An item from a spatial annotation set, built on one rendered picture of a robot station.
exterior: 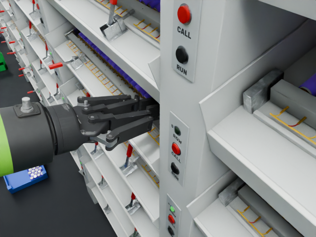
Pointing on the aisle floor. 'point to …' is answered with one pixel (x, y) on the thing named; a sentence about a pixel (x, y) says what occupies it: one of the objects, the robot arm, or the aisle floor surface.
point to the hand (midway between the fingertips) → (158, 107)
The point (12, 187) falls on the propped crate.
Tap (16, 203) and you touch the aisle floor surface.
